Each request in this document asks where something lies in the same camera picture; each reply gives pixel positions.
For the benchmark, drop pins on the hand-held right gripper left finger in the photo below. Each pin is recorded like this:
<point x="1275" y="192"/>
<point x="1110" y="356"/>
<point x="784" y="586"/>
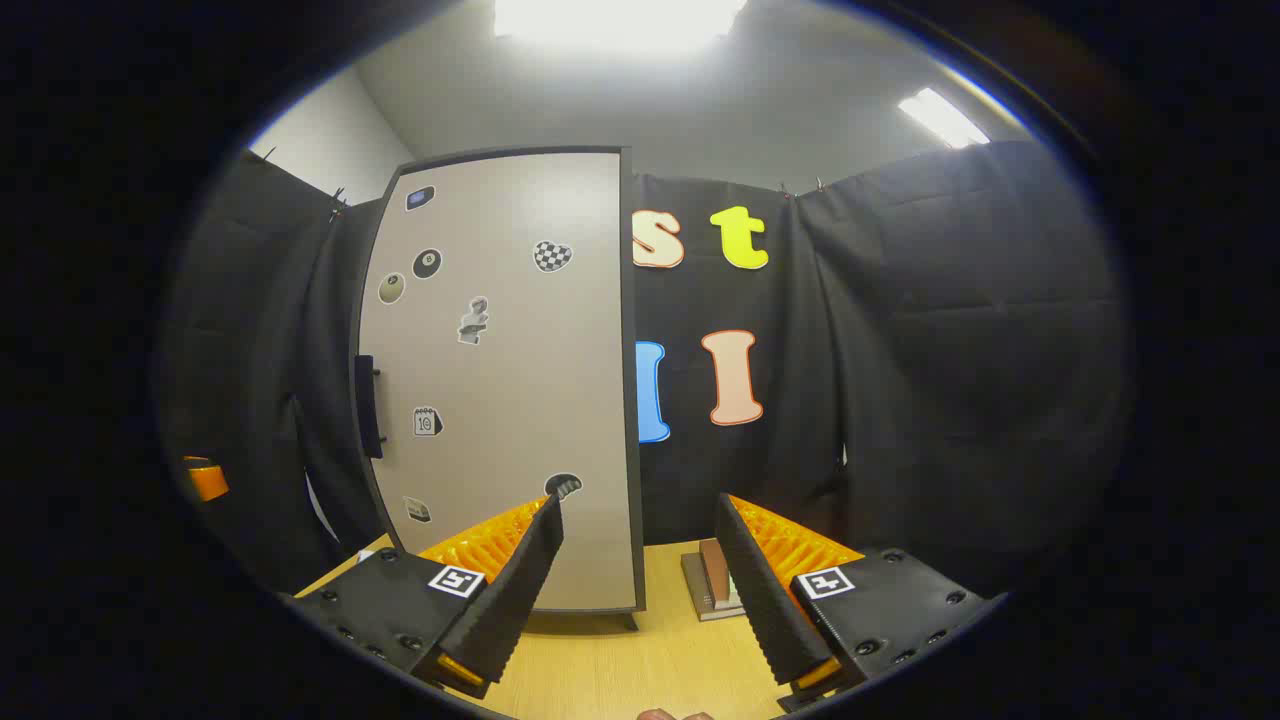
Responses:
<point x="520" y="590"/>

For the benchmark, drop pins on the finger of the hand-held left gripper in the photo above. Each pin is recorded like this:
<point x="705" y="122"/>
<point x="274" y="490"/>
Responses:
<point x="208" y="482"/>

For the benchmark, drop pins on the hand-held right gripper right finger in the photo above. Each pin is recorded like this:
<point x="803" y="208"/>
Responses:
<point x="765" y="600"/>

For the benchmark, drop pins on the beige cabinet door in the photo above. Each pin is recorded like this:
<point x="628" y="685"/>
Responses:
<point x="520" y="400"/>

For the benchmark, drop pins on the dark grey cabinet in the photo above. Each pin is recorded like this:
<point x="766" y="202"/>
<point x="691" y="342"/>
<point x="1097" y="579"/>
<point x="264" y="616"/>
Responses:
<point x="631" y="400"/>

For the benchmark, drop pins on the pale green book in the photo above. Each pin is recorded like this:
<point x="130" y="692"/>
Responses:
<point x="695" y="585"/>

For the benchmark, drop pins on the black backdrop cloth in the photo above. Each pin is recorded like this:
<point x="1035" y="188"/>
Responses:
<point x="950" y="350"/>

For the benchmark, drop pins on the long strip ceiling light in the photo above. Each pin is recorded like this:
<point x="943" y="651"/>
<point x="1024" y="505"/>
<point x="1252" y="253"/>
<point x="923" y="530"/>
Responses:
<point x="940" y="118"/>

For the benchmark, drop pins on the large square ceiling light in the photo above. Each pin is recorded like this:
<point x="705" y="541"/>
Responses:
<point x="620" y="20"/>

